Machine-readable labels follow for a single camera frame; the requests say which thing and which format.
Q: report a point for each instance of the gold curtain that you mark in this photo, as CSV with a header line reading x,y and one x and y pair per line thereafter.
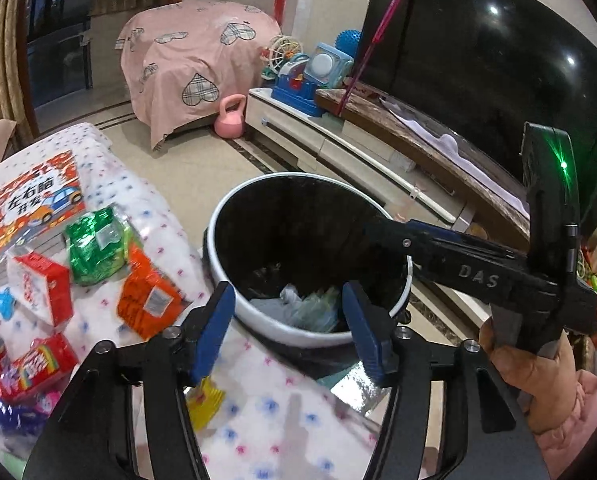
x,y
15,102

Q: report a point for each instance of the white dotted table cloth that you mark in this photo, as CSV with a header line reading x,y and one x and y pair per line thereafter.
x,y
275,422

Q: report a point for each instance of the yellow snack wrapper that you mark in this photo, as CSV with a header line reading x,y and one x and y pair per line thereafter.
x,y
203,403

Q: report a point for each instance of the light blue toy washer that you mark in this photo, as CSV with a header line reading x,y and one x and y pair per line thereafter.
x,y
328,67

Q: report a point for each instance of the large black television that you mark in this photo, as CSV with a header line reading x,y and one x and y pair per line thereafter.
x,y
484,68

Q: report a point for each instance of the red children's book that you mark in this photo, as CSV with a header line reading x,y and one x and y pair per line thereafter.
x,y
40,203

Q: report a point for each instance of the blue spiky ball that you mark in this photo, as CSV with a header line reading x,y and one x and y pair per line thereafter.
x,y
348,42

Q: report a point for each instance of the toy ferris wheel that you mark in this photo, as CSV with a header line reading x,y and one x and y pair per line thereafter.
x,y
279,51

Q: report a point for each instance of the right hand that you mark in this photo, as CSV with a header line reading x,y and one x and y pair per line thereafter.
x,y
551,383

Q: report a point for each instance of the green foil snack bag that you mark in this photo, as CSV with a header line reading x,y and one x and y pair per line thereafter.
x,y
97,245

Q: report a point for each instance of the red white small box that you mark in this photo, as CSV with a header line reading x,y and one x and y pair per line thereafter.
x,y
42,287

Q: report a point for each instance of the blue crumpled plastic bag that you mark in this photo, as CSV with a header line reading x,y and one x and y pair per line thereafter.
x,y
22,420

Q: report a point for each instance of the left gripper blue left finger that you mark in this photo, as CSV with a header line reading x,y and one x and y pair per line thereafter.
x,y
205,330

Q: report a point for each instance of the red rainbow candy pack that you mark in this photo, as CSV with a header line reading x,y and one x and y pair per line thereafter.
x,y
45,363

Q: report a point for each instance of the paper trash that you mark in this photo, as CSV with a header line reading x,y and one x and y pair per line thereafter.
x,y
317,312

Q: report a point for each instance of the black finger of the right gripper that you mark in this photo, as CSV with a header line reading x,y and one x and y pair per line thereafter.
x,y
490,272

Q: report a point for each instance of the black round trash bin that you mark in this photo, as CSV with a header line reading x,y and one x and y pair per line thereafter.
x,y
307,231

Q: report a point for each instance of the orange snack bag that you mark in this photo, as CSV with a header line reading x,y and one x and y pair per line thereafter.
x,y
149,301

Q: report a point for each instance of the pink kettlebell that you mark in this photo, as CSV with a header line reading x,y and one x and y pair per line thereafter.
x,y
230,123

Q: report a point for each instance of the pink stick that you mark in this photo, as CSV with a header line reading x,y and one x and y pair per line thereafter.
x,y
376,39

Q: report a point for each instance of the white tv cabinet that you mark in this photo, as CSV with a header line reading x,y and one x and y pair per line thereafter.
x,y
338,149

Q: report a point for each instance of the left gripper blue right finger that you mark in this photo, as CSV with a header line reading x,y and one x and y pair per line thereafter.
x,y
372,330

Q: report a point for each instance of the pink heart patterned cover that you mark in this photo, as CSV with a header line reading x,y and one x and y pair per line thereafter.
x,y
179,61

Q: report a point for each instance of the blue toy machine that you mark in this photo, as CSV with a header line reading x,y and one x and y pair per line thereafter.
x,y
293,89

